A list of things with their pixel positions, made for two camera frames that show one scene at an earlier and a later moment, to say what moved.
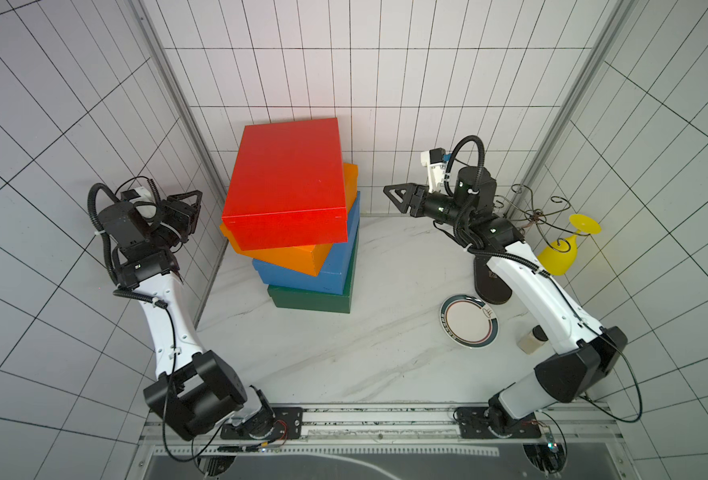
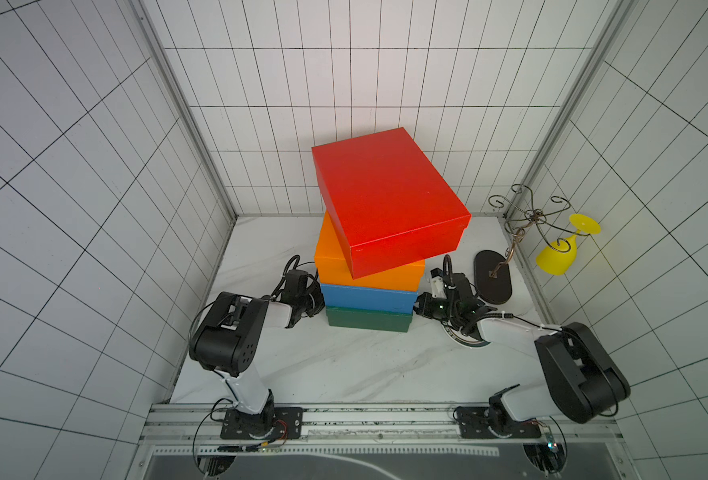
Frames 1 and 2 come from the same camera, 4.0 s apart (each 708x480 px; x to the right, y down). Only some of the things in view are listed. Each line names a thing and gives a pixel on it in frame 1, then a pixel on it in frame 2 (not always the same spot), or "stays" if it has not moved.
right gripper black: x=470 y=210 to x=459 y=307
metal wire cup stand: x=489 y=284 stays
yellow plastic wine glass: x=558 y=258 stays
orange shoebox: x=305 y=259 to x=334 y=264
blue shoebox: x=332 y=274 to x=368 y=298
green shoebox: x=312 y=300 to x=357 y=318
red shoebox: x=286 y=187 to x=390 y=204
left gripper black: x=187 y=211 to x=317 y=288
